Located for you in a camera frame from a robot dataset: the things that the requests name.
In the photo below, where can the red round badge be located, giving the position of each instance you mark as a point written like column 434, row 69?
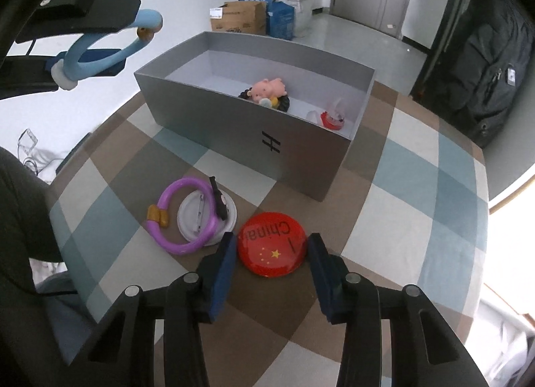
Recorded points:
column 271, row 253

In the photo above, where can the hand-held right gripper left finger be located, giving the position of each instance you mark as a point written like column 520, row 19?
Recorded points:
column 221, row 274

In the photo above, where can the blue cardboard box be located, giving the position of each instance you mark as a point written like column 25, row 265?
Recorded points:
column 282, row 19

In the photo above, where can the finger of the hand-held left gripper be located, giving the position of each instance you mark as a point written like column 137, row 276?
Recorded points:
column 25, row 75
column 104, row 6

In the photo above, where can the black hair clip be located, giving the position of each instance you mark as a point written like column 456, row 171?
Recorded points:
column 219, row 203

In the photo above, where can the clear red plastic charm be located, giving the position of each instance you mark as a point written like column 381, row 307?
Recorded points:
column 334, row 119

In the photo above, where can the white round badge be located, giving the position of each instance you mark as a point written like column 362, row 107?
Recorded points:
column 192, row 215

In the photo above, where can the black backpack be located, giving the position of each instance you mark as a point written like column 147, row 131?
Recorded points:
column 485, row 69

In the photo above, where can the pink pig toy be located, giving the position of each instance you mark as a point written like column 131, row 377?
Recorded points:
column 267, row 88

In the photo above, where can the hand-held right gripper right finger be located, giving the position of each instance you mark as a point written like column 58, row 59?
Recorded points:
column 322, row 274

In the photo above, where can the grey storage box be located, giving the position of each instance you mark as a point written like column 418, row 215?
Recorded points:
column 217, row 119

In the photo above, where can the person's dark clothing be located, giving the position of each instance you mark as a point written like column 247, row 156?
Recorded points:
column 21, row 224

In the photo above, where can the checkered tablecloth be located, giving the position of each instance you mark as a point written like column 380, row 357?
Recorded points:
column 418, row 203

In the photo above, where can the white plastic bag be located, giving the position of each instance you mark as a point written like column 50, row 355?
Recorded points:
column 303, row 10

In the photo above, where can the brown cardboard box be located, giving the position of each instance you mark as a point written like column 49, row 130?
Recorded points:
column 242, row 17

